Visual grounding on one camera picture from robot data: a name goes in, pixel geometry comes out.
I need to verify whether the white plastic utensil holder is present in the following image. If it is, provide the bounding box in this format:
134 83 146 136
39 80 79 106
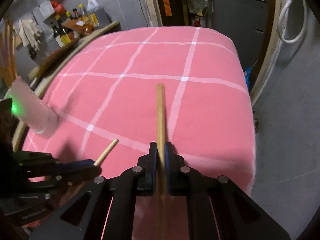
5 76 58 137

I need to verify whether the taped chopstick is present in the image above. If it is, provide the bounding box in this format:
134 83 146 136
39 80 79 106
7 19 17 81
1 20 13 88

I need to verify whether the pink checked tablecloth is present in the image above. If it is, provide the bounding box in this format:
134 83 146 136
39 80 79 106
23 27 255 194

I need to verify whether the yellow label sauce bottle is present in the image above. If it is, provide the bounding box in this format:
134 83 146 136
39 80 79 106
55 15 75 44

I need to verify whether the hanging white cloth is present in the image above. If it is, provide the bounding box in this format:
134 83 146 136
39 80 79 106
18 17 43 51

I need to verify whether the dark wine bottle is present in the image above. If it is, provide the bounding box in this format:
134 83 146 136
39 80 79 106
51 22 65 48

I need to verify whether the red plastic bag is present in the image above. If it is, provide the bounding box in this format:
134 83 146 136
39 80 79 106
50 1 66 15

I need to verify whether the large clear oil jug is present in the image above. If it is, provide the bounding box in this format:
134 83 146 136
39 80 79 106
87 0 110 29

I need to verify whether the dark grey cabinet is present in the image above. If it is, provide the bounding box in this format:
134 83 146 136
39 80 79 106
207 0 268 69

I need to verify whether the white wall box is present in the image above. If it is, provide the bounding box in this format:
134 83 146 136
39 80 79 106
39 0 55 19

